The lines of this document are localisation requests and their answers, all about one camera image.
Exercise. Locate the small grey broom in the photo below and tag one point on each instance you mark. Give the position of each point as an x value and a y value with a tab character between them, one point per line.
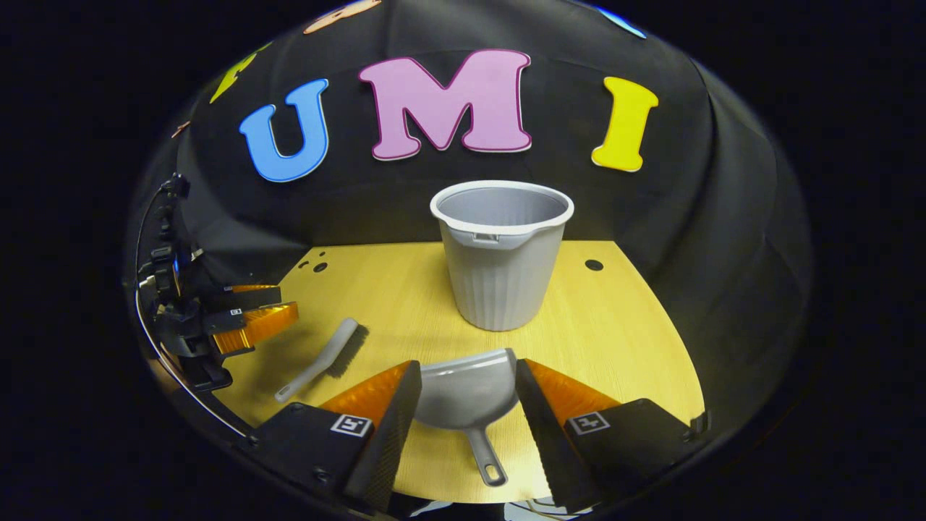
336	347

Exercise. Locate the grey ribbed garbage bin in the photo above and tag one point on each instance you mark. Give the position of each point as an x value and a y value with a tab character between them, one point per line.
499	282

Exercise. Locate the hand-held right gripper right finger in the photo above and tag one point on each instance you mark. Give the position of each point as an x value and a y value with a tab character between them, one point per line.
550	434

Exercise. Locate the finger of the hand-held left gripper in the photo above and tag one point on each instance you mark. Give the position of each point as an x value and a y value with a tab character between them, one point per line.
246	297
264	324

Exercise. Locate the black backdrop cloth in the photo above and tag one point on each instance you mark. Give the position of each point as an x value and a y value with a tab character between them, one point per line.
687	217

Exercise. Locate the grey dustpan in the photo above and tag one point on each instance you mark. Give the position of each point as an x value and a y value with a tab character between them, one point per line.
463	391

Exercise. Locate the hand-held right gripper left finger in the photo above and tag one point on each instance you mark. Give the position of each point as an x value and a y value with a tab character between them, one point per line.
394	427

